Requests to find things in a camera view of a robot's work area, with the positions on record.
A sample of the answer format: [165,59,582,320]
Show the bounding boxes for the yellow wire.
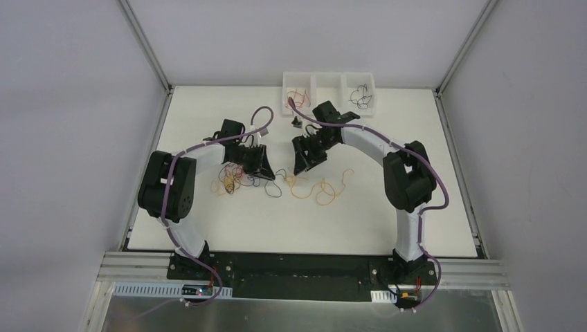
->
[284,168,356,207]

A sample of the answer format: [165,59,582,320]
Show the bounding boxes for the red orange wire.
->
[286,89,313,110]

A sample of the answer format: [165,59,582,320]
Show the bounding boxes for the grey black wire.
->
[349,84,373,111]

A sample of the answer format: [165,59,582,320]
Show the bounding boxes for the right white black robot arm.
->
[292,101,437,284]

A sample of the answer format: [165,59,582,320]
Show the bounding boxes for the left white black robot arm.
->
[137,119,276,280]

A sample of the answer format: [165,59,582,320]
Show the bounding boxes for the white three-compartment tray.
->
[281,72,377,117]

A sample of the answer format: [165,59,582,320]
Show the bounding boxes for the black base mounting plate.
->
[167,252,437,302]

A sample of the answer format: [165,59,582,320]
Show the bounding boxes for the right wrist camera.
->
[291,116,303,129]

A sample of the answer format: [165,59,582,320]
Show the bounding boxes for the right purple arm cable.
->
[287,97,451,313]

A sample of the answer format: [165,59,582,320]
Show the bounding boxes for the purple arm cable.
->
[160,106,275,307]
[287,97,451,313]

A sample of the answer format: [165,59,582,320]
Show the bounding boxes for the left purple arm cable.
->
[160,106,275,307]

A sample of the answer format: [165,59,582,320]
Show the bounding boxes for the right white slotted cable duct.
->
[370,290,397,304]

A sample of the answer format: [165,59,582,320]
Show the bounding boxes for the white slotted cable duct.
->
[370,290,397,304]
[113,282,233,300]

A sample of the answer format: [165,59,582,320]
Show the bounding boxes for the aluminium frame rail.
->
[97,252,511,291]

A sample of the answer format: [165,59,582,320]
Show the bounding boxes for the left white slotted cable duct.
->
[113,282,233,300]

